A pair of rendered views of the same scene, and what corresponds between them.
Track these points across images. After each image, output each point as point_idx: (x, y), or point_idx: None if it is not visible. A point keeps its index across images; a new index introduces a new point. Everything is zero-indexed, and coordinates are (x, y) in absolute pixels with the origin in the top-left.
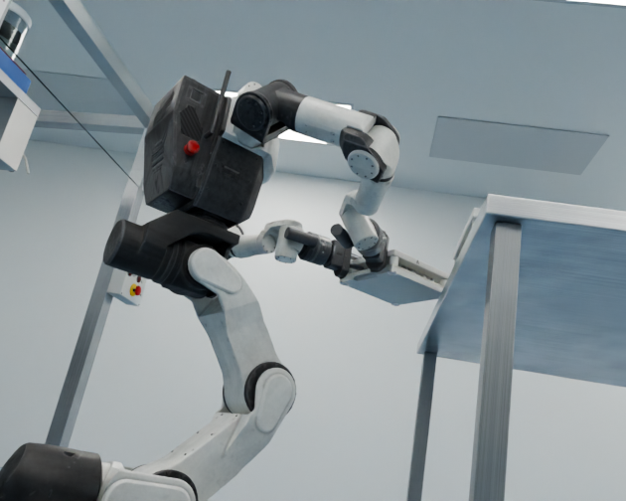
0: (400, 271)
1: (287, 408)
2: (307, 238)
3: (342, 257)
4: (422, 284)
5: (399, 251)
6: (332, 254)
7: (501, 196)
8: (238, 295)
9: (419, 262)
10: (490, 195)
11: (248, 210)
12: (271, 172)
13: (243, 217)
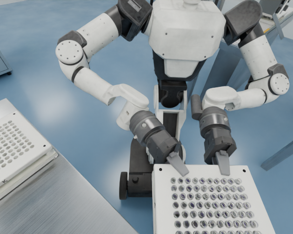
0: (152, 185)
1: (150, 162)
2: (191, 108)
3: (208, 147)
4: (153, 225)
5: (154, 171)
6: (204, 137)
7: (1, 100)
8: (155, 111)
9: (155, 209)
10: (5, 98)
11: (157, 74)
12: (156, 54)
13: (158, 77)
